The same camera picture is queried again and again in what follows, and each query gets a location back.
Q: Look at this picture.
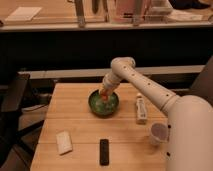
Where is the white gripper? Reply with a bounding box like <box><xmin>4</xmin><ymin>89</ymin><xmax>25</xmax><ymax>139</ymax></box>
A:
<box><xmin>99</xmin><ymin>73</ymin><xmax>121</xmax><ymax>97</ymax></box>

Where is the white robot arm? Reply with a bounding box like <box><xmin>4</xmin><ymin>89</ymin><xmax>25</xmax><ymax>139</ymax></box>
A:
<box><xmin>101</xmin><ymin>57</ymin><xmax>213</xmax><ymax>171</ymax></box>

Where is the green ceramic bowl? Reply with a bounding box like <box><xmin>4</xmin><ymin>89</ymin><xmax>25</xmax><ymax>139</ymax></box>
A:
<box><xmin>88</xmin><ymin>90</ymin><xmax>119</xmax><ymax>117</ymax></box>

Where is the black remote control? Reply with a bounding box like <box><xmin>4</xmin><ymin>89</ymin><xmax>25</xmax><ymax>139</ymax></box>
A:
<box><xmin>99</xmin><ymin>139</ymin><xmax>109</xmax><ymax>166</ymax></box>

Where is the white paper cup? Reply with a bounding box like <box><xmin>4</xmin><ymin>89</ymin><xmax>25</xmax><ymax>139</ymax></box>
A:
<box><xmin>149</xmin><ymin>123</ymin><xmax>168</xmax><ymax>146</ymax></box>

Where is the dark panel at right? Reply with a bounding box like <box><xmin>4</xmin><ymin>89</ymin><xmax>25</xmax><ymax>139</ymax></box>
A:
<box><xmin>189</xmin><ymin>56</ymin><xmax>213</xmax><ymax>106</ymax></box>

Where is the black chair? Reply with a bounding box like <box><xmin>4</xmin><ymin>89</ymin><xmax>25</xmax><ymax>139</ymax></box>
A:
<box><xmin>0</xmin><ymin>72</ymin><xmax>32</xmax><ymax>168</ymax></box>

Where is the white paper sheet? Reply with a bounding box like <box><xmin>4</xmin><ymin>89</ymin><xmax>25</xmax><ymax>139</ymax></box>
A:
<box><xmin>5</xmin><ymin>7</ymin><xmax>41</xmax><ymax>21</ymax></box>

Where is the metal post left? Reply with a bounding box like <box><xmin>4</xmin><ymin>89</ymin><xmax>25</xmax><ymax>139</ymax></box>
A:
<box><xmin>75</xmin><ymin>0</ymin><xmax>86</xmax><ymax>28</ymax></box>

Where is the metal post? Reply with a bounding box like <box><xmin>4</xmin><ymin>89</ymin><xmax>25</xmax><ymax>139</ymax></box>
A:
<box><xmin>133</xmin><ymin>0</ymin><xmax>143</xmax><ymax>26</ymax></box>
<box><xmin>75</xmin><ymin>0</ymin><xmax>86</xmax><ymax>28</ymax></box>

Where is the metal post right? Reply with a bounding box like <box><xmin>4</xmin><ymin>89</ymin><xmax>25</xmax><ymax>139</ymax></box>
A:
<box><xmin>133</xmin><ymin>0</ymin><xmax>143</xmax><ymax>26</ymax></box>

